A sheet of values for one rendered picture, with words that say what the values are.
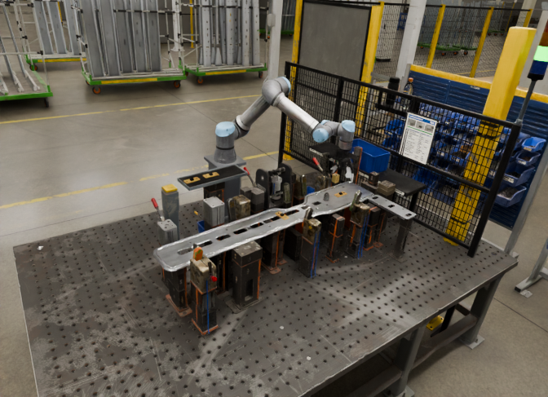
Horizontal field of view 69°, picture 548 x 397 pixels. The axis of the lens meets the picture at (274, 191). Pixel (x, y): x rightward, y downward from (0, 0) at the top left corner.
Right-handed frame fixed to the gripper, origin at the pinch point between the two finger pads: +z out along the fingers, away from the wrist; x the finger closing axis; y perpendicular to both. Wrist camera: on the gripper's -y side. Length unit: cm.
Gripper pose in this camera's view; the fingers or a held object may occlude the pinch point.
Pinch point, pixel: (342, 178)
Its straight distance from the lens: 241.0
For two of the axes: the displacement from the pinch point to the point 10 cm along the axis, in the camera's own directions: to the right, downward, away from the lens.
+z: -0.5, 8.8, 4.8
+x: 6.2, 4.0, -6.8
